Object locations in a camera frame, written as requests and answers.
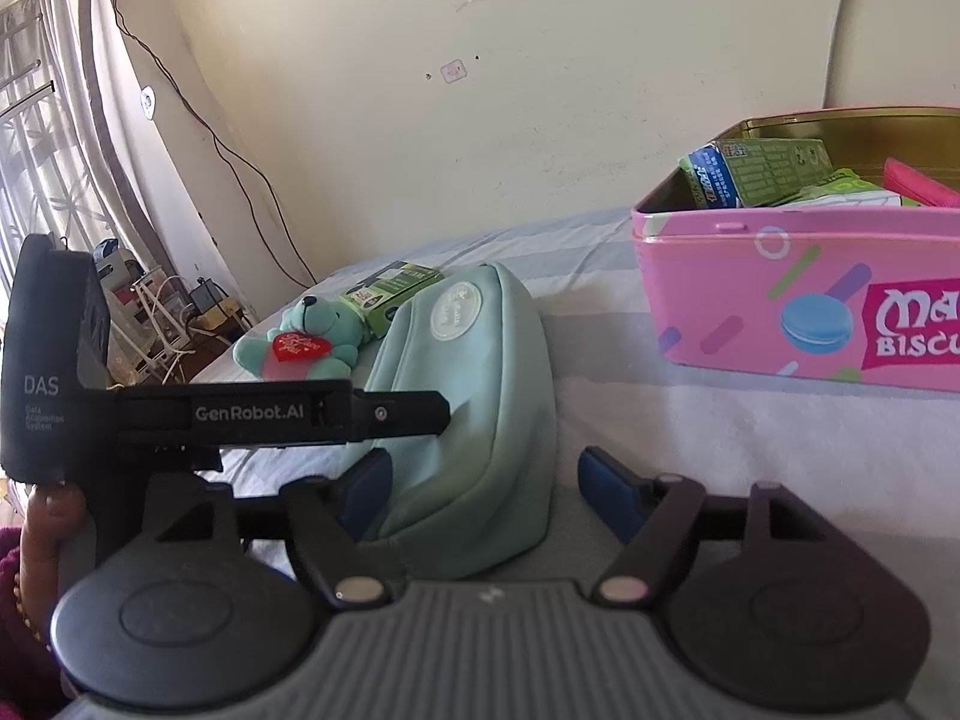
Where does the pink wallet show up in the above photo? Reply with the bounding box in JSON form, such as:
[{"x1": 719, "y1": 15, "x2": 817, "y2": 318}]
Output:
[{"x1": 883, "y1": 157, "x2": 960, "y2": 209}]

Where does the black wall cable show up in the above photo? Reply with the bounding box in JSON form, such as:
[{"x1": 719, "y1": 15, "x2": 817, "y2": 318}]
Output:
[{"x1": 112, "y1": 0, "x2": 316, "y2": 287}]

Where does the striped curtain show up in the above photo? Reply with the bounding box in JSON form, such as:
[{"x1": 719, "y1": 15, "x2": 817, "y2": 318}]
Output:
[{"x1": 0, "y1": 0, "x2": 177, "y2": 293}]

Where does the pink biscuit tin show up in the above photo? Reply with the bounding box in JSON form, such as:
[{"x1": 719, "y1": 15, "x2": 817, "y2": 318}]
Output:
[{"x1": 630, "y1": 106, "x2": 960, "y2": 395}]

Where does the green teddy bear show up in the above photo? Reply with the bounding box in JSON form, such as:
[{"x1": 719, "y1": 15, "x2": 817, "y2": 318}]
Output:
[{"x1": 234, "y1": 295, "x2": 362, "y2": 383}]

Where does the gold bracelet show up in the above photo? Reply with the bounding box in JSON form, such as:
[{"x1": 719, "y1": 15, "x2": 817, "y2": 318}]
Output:
[{"x1": 13, "y1": 570, "x2": 53, "y2": 650}]

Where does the bed with striped sheet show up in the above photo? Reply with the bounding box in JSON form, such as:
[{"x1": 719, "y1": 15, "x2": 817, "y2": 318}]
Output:
[{"x1": 180, "y1": 206, "x2": 960, "y2": 601}]

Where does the long green box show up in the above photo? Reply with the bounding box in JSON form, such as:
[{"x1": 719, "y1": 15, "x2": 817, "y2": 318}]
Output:
[{"x1": 679, "y1": 136, "x2": 832, "y2": 209}]

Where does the yellow box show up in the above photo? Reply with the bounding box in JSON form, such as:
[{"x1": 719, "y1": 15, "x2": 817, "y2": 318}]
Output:
[{"x1": 191, "y1": 300, "x2": 245, "y2": 331}]

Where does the metal window grille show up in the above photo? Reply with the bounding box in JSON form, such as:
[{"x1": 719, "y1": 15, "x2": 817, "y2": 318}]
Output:
[{"x1": 0, "y1": 4, "x2": 83, "y2": 256}]

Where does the person's left forearm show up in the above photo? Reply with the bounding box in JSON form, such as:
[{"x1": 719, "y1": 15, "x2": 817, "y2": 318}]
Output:
[{"x1": 0, "y1": 529, "x2": 68, "y2": 713}]

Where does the person's left hand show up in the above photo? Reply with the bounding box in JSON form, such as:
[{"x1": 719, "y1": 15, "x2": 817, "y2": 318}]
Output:
[{"x1": 19, "y1": 481, "x2": 85, "y2": 616}]

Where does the green medicine box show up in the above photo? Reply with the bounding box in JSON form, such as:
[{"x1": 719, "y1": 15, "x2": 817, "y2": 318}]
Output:
[{"x1": 337, "y1": 261, "x2": 445, "y2": 340}]

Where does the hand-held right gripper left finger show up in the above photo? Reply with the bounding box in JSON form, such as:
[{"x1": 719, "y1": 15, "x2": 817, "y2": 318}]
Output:
[{"x1": 109, "y1": 448, "x2": 392, "y2": 607}]

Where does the black power adapter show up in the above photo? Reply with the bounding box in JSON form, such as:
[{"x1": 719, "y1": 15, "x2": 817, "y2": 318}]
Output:
[{"x1": 187, "y1": 279, "x2": 226, "y2": 316}]

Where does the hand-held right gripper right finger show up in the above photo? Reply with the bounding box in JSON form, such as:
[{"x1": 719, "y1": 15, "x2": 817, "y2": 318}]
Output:
[{"x1": 579, "y1": 446, "x2": 856, "y2": 607}]

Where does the mint green pouch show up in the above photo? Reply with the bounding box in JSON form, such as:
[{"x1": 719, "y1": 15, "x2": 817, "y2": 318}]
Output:
[{"x1": 358, "y1": 262, "x2": 557, "y2": 582}]

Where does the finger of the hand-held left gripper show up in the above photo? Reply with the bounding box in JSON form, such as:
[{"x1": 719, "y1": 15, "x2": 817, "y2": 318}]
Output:
[{"x1": 351, "y1": 388, "x2": 451, "y2": 442}]

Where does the green snack packet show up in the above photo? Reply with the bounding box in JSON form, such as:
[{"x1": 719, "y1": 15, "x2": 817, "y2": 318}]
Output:
[{"x1": 776, "y1": 167, "x2": 923, "y2": 209}]

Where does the white wire rack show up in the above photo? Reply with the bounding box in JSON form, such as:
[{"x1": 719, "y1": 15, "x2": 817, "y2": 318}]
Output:
[{"x1": 131, "y1": 270, "x2": 196, "y2": 383}]

